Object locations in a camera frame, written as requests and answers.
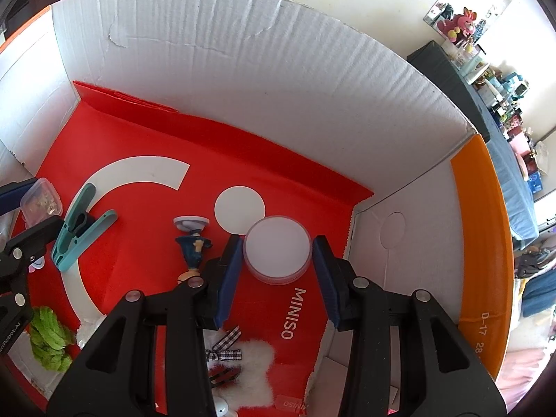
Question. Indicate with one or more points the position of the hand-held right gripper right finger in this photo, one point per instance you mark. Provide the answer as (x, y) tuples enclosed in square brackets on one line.
[(325, 282)]

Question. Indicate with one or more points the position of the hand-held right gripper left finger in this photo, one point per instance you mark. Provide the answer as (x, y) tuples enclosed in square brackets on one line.
[(229, 282)]

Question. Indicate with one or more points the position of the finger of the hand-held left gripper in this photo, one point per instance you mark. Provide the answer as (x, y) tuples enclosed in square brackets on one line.
[(15, 195), (34, 236)]

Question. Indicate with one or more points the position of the small clear plastic box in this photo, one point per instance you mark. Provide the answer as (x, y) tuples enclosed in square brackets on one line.
[(41, 200)]

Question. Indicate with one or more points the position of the teal plastic clip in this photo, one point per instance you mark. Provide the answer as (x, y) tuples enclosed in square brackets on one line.
[(74, 230)]

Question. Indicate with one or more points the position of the large green knitted scrunchie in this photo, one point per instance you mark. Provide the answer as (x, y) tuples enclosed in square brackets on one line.
[(50, 339)]

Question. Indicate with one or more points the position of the doll figurine blue dress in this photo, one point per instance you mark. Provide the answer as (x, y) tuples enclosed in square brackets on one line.
[(193, 247)]

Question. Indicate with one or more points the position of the white round container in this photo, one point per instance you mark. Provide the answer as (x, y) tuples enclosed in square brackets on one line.
[(276, 247)]

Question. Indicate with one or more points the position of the orange and white cardboard box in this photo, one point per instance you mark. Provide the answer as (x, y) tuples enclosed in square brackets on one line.
[(260, 74)]

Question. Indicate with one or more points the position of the white fluffy hair clip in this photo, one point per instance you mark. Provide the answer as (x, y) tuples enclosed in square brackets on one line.
[(256, 369)]

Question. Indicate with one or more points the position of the white plastic piece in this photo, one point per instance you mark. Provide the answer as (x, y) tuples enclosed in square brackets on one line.
[(222, 407)]

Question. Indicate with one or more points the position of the red paper bag white print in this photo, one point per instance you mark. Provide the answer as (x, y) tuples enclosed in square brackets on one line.
[(165, 147)]

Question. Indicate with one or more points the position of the dresser with blue cloth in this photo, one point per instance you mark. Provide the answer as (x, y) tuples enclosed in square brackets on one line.
[(512, 182)]

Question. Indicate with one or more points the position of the chair with clothes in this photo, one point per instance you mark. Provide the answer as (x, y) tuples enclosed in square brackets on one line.
[(538, 269)]

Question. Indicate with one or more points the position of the cluster of toiletries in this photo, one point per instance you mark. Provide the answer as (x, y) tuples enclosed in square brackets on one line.
[(508, 95)]

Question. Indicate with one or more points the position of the pink bunny plush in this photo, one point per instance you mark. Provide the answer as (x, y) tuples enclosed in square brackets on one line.
[(458, 24)]

